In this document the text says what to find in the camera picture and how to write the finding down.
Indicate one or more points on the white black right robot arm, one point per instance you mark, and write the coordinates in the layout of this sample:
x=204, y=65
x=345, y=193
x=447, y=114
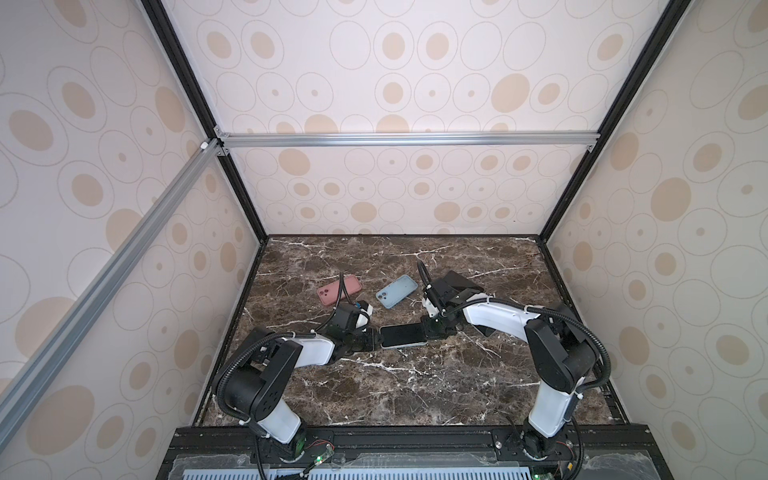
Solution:
x=568, y=357

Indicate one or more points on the black corner frame post right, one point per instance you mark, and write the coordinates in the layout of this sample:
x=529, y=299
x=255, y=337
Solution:
x=669, y=20

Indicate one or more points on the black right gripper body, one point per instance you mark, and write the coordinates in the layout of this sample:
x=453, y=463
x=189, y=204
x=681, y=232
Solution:
x=435, y=328

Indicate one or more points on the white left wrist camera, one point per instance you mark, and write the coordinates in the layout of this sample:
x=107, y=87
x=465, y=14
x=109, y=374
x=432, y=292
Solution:
x=365, y=311

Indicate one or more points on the black phone purple edge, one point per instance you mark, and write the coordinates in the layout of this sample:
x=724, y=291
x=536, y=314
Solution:
x=460, y=283

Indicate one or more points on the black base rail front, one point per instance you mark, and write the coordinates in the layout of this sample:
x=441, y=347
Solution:
x=415, y=452

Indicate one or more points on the aluminium rail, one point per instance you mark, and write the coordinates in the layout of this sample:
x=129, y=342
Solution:
x=39, y=372
x=418, y=139

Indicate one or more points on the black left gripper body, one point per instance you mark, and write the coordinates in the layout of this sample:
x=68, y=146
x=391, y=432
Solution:
x=358, y=343

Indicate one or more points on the aluminium rail back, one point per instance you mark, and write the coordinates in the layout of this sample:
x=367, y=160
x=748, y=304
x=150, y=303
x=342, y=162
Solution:
x=418, y=139

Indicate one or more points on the black corner frame post left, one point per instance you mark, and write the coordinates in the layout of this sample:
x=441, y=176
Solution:
x=160, y=22

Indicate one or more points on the black corner frame post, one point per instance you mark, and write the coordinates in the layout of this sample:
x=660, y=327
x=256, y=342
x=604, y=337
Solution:
x=669, y=20
x=160, y=22

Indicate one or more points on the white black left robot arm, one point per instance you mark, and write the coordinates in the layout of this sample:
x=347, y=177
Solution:
x=250, y=384

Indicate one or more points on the light blue phone case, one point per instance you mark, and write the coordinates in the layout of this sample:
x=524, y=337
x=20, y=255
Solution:
x=396, y=291
x=405, y=343

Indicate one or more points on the aluminium rail left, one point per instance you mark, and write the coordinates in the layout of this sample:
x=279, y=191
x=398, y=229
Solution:
x=39, y=372

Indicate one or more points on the pink phone case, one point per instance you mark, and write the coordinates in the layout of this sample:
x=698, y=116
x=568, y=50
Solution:
x=331, y=293

